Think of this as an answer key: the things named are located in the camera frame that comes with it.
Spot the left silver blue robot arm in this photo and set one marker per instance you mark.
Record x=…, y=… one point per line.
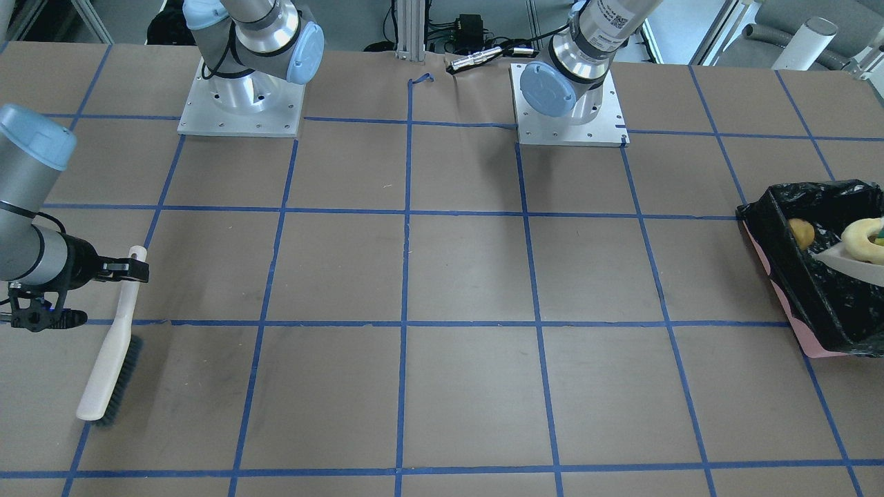
x=567, y=80

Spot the aluminium frame post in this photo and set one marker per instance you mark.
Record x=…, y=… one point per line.
x=410, y=26

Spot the pale curved peel scrap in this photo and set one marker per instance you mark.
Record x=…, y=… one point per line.
x=859, y=240

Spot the white hand brush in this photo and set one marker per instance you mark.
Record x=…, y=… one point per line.
x=116, y=360

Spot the bin with black bag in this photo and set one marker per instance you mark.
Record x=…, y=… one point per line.
x=831, y=314

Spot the beige plastic dustpan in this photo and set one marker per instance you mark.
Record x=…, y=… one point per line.
x=837, y=258

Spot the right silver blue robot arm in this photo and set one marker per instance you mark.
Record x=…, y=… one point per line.
x=257, y=57

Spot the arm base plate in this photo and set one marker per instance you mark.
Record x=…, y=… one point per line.
x=256, y=105
x=596, y=120

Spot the silver cable connector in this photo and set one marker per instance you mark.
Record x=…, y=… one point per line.
x=483, y=57

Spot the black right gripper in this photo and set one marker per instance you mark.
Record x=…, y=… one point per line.
x=83, y=258

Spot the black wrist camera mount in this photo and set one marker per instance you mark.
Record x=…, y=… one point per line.
x=30, y=310

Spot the white cylinder post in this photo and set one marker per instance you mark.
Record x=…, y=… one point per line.
x=806, y=45

